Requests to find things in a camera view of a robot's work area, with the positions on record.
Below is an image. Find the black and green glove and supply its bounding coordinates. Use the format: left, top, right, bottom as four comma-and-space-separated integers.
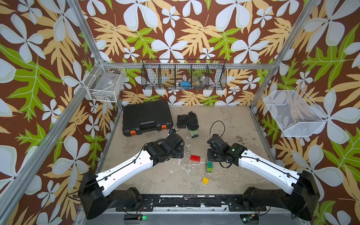
186, 112, 199, 138

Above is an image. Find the blue object in basket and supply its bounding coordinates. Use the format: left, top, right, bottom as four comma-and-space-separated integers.
180, 81, 191, 90

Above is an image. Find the small black box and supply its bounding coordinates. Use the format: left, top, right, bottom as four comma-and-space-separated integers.
176, 114, 188, 129

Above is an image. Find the black plastic tool case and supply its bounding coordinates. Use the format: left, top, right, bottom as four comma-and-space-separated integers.
122, 100, 173, 137

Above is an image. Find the white mesh basket right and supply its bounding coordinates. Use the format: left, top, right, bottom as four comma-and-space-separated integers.
263, 87, 325, 138

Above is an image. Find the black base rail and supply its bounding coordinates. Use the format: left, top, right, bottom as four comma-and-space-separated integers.
116, 194, 267, 213

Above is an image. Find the red 2x4 lego brick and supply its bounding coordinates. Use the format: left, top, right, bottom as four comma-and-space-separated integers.
190, 155, 201, 162

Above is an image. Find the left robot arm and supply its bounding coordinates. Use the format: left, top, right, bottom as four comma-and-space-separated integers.
77, 132, 185, 220

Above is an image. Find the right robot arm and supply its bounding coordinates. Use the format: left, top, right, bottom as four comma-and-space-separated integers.
207, 134, 320, 221

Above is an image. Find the white wire basket left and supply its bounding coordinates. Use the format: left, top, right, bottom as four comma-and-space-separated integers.
85, 63, 127, 103

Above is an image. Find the yellow lego brick lower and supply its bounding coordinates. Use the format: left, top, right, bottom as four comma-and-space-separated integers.
202, 177, 210, 185

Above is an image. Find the lime lego brick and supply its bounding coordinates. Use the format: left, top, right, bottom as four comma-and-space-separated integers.
206, 167, 213, 173

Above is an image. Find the dark green 2x4 lego brick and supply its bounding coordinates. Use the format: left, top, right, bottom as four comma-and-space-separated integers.
206, 162, 213, 168

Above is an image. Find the black wire basket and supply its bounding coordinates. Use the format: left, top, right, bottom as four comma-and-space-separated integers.
140, 59, 227, 91

